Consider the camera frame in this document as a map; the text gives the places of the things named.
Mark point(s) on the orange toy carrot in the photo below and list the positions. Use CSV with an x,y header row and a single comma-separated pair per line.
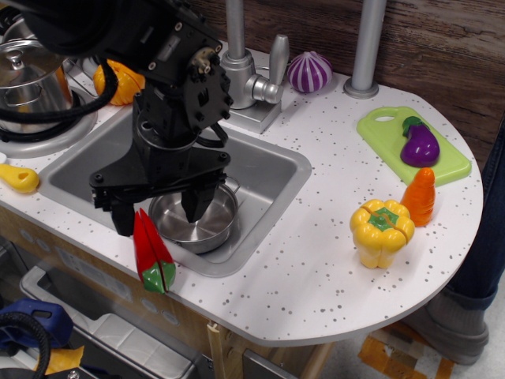
x,y
419,197

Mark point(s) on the purple striped toy onion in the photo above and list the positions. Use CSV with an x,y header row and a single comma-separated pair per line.
x,y
309,72

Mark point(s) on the grey toy faucet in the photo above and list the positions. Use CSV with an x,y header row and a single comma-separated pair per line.
x,y
257,99

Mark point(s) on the yellow toy bell pepper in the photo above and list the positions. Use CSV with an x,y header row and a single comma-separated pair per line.
x,y
380,229

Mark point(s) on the green toy cutting board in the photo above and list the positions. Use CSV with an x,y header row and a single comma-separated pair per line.
x,y
383,131

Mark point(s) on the grey vertical pole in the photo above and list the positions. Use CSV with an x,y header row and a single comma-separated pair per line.
x,y
361,84

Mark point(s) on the orange yellow toy fruit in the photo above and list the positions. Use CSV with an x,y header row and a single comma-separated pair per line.
x,y
129,83

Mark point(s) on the small steel pot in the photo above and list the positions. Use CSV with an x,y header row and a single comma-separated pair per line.
x,y
207,233

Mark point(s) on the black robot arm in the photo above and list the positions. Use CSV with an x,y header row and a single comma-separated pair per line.
x,y
130,32

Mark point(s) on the large steel lidded pot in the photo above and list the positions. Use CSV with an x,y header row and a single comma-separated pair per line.
x,y
33,79

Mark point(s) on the yellow toy utensil handle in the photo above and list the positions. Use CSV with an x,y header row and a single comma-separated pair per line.
x,y
19,179

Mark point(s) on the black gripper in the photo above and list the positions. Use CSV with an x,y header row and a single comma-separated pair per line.
x,y
177,140

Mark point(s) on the grey sock foot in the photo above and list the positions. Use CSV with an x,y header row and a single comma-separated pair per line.
x,y
453,324

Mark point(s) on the purple toy eggplant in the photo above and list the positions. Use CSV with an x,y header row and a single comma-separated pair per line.
x,y
421,149

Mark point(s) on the red toy chili pepper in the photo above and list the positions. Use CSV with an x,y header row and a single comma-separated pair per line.
x,y
155,266

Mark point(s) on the wooden toy kitchen cabinet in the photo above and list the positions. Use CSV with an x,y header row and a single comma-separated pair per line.
x,y
98,294

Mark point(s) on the person leg in jeans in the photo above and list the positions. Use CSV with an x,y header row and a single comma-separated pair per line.
x,y
476,282

